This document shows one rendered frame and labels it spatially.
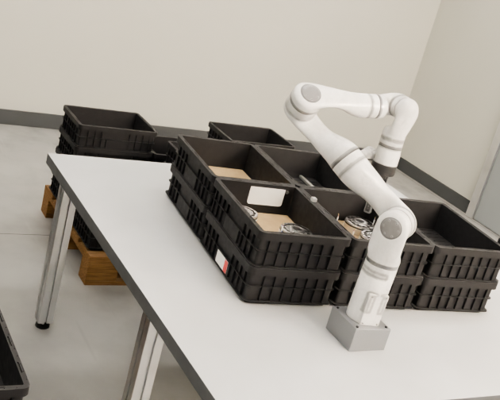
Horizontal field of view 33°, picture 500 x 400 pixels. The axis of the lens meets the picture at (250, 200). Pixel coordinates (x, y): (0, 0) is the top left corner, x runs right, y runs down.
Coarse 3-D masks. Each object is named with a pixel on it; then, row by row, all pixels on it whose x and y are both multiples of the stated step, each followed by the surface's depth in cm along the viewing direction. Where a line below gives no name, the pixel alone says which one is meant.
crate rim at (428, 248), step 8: (304, 192) 273; (328, 192) 281; (336, 192) 282; (344, 192) 284; (416, 232) 265; (352, 240) 245; (360, 240) 245; (368, 240) 246; (424, 240) 260; (408, 248) 253; (416, 248) 254; (424, 248) 255; (432, 248) 256
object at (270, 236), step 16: (224, 192) 256; (240, 208) 244; (320, 208) 262; (256, 224) 236; (336, 224) 252; (272, 240) 233; (288, 240) 235; (304, 240) 237; (320, 240) 239; (336, 240) 241
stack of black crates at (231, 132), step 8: (216, 128) 447; (224, 128) 460; (232, 128) 462; (240, 128) 465; (248, 128) 467; (256, 128) 469; (264, 128) 472; (208, 136) 455; (216, 136) 449; (224, 136) 438; (232, 136) 464; (240, 136) 467; (248, 136) 469; (256, 136) 472; (264, 136) 474; (272, 136) 471; (280, 136) 465; (264, 144) 442; (272, 144) 444; (280, 144) 463; (288, 144) 456
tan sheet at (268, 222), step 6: (258, 216) 271; (264, 216) 272; (270, 216) 274; (276, 216) 275; (282, 216) 276; (258, 222) 266; (264, 222) 267; (270, 222) 268; (276, 222) 270; (282, 222) 271; (264, 228) 262; (270, 228) 264; (276, 228) 265
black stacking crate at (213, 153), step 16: (192, 144) 300; (208, 144) 303; (224, 144) 305; (176, 160) 299; (192, 160) 285; (208, 160) 305; (224, 160) 308; (240, 160) 310; (256, 160) 303; (192, 176) 282; (256, 176) 302; (272, 176) 291; (208, 192) 270
